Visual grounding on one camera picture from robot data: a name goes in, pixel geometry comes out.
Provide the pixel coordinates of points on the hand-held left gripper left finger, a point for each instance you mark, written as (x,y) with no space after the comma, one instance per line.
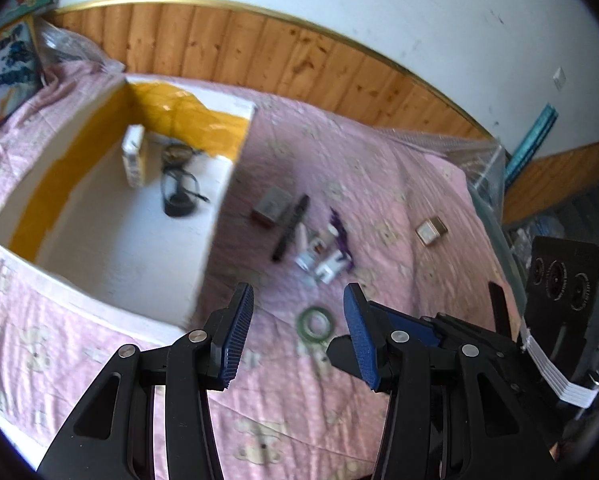
(235,340)

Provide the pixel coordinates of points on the black marker pen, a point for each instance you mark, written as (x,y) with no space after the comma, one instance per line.
(289,227)

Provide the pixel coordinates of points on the white foam box yellow tape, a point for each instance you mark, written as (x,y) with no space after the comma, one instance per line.
(104,240)

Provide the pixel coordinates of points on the small grey brown box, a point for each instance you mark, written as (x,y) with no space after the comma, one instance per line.
(270,207)

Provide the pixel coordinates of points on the white charger plug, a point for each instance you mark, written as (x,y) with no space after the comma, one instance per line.
(133,155)

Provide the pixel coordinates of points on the small white bottle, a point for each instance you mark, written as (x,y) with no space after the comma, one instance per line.
(307,260)

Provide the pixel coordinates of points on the black frame glasses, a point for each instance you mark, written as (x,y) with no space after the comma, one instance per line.
(177,205)

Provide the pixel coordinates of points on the green tape roll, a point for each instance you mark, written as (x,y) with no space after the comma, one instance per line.
(304,327)

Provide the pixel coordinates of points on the superhero picture cushion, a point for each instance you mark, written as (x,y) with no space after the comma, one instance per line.
(9,70)

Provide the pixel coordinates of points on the teal strip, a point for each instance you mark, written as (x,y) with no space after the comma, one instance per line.
(534,135)

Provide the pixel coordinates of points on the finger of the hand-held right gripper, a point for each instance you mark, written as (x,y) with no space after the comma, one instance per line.
(414,325)
(499,310)

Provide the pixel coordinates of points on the pale pink case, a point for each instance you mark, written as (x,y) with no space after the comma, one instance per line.
(305,238)

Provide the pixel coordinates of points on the clear plastic storage bin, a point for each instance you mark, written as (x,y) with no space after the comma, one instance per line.
(484,170)

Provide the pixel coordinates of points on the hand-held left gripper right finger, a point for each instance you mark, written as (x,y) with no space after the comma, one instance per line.
(360,345)

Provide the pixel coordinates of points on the small tan box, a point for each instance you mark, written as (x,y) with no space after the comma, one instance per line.
(431,231)

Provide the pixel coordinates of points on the pink bear-print blanket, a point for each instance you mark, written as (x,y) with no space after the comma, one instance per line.
(379,185)

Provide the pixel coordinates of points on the clear bubble wrap bag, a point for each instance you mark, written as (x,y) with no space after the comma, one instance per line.
(74,45)

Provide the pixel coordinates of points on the purple hair clip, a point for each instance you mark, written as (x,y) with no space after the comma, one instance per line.
(340,240)

